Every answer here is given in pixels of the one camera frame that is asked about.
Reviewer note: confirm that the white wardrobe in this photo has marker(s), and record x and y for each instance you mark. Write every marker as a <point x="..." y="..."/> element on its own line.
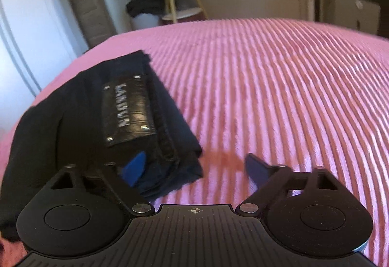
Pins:
<point x="24" y="27"/>

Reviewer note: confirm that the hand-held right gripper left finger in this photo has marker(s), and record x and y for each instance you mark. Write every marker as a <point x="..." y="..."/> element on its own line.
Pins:
<point x="133" y="169"/>

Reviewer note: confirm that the white laundry basket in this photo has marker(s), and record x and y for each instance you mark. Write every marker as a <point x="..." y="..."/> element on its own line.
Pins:
<point x="146" y="21"/>

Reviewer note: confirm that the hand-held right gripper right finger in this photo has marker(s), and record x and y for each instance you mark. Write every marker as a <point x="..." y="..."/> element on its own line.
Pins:
<point x="256" y="169"/>

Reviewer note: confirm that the pink ribbed blanket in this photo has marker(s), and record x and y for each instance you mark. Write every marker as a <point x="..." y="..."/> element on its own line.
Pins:
<point x="273" y="96"/>

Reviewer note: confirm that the black cloth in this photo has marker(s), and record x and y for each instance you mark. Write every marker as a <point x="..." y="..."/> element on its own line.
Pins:
<point x="147" y="1"/>

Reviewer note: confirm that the black pants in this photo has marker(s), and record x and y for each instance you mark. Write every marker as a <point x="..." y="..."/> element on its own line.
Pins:
<point x="91" y="133"/>

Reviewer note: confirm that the white cabinet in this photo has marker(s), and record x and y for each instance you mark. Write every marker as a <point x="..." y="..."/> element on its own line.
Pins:
<point x="349" y="13"/>

